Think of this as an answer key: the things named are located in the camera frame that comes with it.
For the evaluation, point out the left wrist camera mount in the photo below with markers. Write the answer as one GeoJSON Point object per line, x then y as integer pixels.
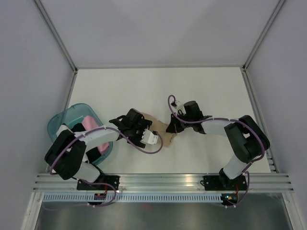
{"type": "Point", "coordinates": [149, 137]}

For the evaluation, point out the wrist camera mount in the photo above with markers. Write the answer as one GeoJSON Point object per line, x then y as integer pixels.
{"type": "Point", "coordinates": [149, 137]}
{"type": "Point", "coordinates": [178, 107]}

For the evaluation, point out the aluminium front rail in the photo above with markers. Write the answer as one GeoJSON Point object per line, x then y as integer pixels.
{"type": "Point", "coordinates": [167, 183]}

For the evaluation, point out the black rolled t shirt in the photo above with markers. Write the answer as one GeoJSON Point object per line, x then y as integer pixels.
{"type": "Point", "coordinates": [92, 154]}

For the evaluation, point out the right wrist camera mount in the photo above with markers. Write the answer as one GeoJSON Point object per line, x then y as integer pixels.
{"type": "Point", "coordinates": [178, 107]}

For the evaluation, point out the beige t shirt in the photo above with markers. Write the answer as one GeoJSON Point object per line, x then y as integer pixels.
{"type": "Point", "coordinates": [160, 127]}

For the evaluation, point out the white rolled t shirt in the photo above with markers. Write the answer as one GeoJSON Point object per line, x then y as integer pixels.
{"type": "Point", "coordinates": [61, 128]}

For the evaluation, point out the white slotted cable duct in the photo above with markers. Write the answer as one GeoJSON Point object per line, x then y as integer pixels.
{"type": "Point", "coordinates": [134, 197]}

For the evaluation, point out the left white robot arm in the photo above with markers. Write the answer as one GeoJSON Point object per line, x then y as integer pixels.
{"type": "Point", "coordinates": [66, 156]}

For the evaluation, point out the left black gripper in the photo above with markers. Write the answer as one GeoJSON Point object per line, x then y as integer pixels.
{"type": "Point", "coordinates": [145, 125]}

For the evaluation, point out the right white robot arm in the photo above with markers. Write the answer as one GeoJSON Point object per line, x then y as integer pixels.
{"type": "Point", "coordinates": [247, 140]}

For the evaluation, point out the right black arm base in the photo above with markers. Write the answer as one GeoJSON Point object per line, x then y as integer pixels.
{"type": "Point", "coordinates": [221, 182]}

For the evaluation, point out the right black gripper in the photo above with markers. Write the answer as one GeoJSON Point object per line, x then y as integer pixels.
{"type": "Point", "coordinates": [174, 127]}

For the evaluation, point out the teal plastic basket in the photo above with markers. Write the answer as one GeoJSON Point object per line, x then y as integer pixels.
{"type": "Point", "coordinates": [80, 117]}

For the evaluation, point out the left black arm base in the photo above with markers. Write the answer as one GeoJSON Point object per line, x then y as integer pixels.
{"type": "Point", "coordinates": [104, 182]}

